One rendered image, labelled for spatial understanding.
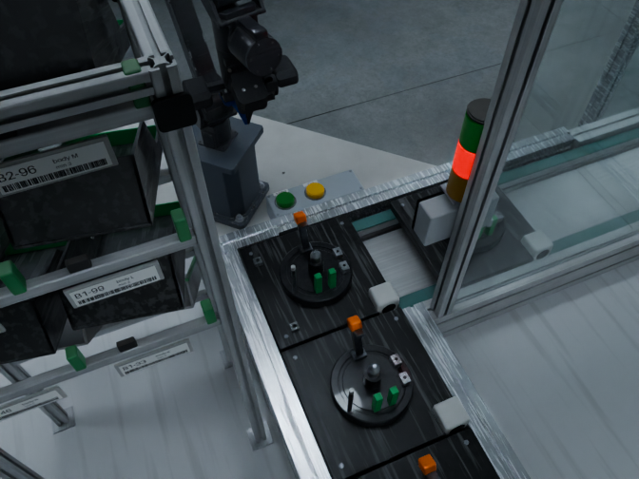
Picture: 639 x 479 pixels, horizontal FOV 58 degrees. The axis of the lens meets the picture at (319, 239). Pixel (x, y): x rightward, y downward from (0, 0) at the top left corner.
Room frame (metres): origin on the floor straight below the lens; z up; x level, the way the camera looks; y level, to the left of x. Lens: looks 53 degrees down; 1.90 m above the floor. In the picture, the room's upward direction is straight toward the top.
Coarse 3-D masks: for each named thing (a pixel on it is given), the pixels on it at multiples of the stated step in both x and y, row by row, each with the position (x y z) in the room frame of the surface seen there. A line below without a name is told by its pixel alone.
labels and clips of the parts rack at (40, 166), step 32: (128, 0) 0.42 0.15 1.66; (160, 32) 0.37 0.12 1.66; (128, 64) 0.33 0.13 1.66; (160, 128) 0.32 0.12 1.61; (32, 160) 0.29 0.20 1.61; (64, 160) 0.30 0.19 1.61; (96, 160) 0.30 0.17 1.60; (0, 192) 0.28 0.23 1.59; (96, 288) 0.29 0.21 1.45; (128, 288) 0.30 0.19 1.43; (128, 320) 0.44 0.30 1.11; (160, 352) 0.30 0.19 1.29; (0, 416) 0.23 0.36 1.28
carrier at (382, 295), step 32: (320, 224) 0.74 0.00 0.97; (352, 224) 0.74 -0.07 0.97; (256, 256) 0.66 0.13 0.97; (288, 256) 0.65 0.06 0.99; (320, 256) 0.61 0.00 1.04; (352, 256) 0.66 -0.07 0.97; (256, 288) 0.59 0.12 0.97; (288, 288) 0.57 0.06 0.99; (320, 288) 0.56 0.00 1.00; (352, 288) 0.58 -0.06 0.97; (384, 288) 0.57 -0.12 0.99; (288, 320) 0.52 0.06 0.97; (320, 320) 0.51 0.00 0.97
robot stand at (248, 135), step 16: (192, 128) 0.94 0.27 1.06; (240, 128) 0.94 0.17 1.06; (256, 128) 0.94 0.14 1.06; (240, 144) 0.89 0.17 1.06; (208, 160) 0.84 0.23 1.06; (224, 160) 0.84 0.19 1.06; (240, 160) 0.84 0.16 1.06; (256, 160) 0.92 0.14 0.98; (208, 176) 0.85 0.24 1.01; (224, 176) 0.83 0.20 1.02; (240, 176) 0.85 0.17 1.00; (256, 176) 0.91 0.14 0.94; (208, 192) 0.85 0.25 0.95; (224, 192) 0.83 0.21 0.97; (240, 192) 0.84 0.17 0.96; (256, 192) 0.90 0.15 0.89; (224, 208) 0.84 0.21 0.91; (240, 208) 0.84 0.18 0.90; (256, 208) 0.87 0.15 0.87; (240, 224) 0.82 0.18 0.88
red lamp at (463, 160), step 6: (456, 150) 0.57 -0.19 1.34; (462, 150) 0.56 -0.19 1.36; (456, 156) 0.57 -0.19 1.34; (462, 156) 0.56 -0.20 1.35; (468, 156) 0.55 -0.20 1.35; (474, 156) 0.55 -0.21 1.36; (456, 162) 0.56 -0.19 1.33; (462, 162) 0.56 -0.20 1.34; (468, 162) 0.55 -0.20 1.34; (456, 168) 0.56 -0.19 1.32; (462, 168) 0.55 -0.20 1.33; (468, 168) 0.55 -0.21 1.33; (462, 174) 0.55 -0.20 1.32; (468, 174) 0.55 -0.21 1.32
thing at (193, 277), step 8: (192, 264) 0.53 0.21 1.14; (192, 272) 0.50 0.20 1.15; (200, 272) 0.58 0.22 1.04; (184, 280) 0.56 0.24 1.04; (192, 280) 0.48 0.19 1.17; (200, 280) 0.55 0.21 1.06; (184, 288) 0.51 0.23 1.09; (192, 288) 0.46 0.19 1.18; (184, 296) 0.47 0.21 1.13; (192, 296) 0.44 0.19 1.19; (184, 304) 0.43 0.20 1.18; (192, 304) 0.42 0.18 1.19; (168, 312) 0.41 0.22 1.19
